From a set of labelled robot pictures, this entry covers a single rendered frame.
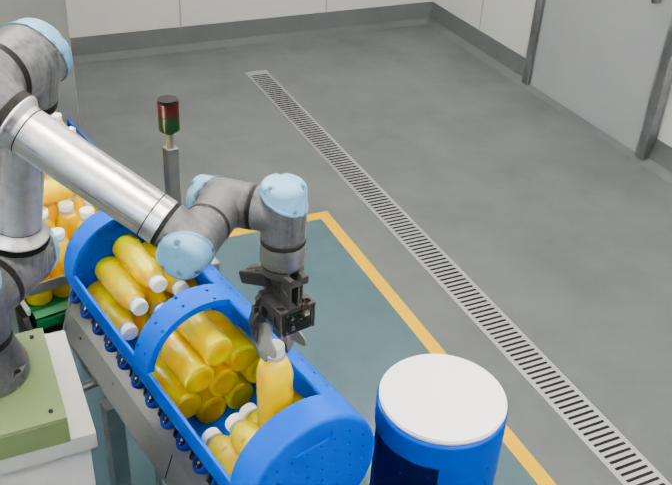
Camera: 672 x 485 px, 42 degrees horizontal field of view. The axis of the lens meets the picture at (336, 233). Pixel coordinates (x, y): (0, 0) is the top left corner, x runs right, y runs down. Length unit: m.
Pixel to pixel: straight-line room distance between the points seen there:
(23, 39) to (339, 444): 0.87
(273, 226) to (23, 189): 0.46
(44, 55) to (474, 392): 1.12
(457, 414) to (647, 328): 2.26
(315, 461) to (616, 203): 3.56
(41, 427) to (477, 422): 0.86
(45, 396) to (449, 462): 0.81
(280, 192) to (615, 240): 3.41
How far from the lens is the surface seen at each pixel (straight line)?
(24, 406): 1.67
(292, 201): 1.34
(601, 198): 4.98
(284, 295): 1.44
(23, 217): 1.62
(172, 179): 2.74
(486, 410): 1.91
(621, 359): 3.84
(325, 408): 1.58
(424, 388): 1.93
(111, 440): 2.56
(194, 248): 1.27
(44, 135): 1.33
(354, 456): 1.69
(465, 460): 1.87
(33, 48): 1.44
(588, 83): 5.77
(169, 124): 2.64
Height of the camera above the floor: 2.33
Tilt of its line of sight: 33 degrees down
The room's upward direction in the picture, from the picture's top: 3 degrees clockwise
